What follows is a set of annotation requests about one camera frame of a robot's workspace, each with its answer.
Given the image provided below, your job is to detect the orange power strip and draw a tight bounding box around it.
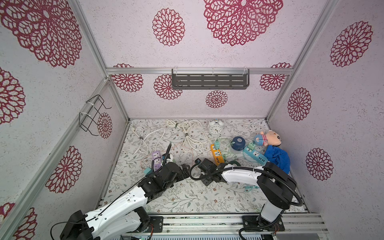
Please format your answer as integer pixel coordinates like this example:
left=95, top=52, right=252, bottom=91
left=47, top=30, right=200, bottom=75
left=210, top=144, right=225, bottom=166

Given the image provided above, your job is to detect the light green USB cable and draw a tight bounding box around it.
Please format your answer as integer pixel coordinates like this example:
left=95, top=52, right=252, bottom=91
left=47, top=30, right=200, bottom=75
left=217, top=136, right=241, bottom=161

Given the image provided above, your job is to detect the teal plug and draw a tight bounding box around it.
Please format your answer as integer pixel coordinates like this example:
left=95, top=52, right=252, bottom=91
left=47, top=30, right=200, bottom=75
left=214, top=141, right=220, bottom=150

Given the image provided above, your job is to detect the navy blue meat grinder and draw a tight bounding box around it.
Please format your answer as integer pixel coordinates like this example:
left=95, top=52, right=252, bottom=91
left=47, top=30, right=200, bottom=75
left=231, top=136, right=246, bottom=152

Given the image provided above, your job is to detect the orange thin cable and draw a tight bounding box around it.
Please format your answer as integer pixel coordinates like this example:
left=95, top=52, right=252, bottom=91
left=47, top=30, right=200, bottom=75
left=161, top=142, right=199, bottom=160

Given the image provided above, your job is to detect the dark green meat grinder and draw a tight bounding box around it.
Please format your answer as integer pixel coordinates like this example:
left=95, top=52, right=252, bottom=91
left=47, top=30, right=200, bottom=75
left=229, top=161, right=241, bottom=167

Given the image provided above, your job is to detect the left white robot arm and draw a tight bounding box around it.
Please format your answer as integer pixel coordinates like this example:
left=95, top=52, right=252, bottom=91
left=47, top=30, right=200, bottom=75
left=60, top=162, right=190, bottom=240

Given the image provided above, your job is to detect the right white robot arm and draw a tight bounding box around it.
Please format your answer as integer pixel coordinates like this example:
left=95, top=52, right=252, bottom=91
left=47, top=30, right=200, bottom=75
left=190, top=159, right=304, bottom=238

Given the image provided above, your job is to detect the teal small charger adapter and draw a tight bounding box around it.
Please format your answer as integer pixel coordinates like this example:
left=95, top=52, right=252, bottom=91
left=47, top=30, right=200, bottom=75
left=144, top=168, right=153, bottom=175

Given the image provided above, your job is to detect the white twin-bell alarm clock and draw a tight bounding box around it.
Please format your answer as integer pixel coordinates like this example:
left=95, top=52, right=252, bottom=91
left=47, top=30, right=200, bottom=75
left=208, top=119, right=224, bottom=135

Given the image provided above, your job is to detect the teal power strip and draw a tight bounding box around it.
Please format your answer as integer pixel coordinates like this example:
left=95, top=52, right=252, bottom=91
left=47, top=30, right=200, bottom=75
left=243, top=147, right=268, bottom=166

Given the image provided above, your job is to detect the blue cloth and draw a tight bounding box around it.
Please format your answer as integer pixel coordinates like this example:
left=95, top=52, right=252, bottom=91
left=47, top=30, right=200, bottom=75
left=264, top=146, right=291, bottom=174

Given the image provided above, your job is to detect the pig plush toy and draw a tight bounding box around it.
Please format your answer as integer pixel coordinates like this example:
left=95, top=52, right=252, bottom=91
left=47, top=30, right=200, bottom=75
left=253, top=130, right=282, bottom=147

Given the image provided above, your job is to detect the white coiled cord bundle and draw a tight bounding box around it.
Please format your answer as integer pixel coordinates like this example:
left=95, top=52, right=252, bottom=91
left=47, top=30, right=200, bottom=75
left=130, top=119, right=211, bottom=154

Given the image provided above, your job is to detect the black wire rack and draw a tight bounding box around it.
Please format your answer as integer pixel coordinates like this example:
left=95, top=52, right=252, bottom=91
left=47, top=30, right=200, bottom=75
left=78, top=95, right=111, bottom=137

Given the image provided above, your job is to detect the grey wall shelf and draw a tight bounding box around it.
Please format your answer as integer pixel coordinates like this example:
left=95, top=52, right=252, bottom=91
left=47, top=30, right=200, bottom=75
left=171, top=69, right=250, bottom=90

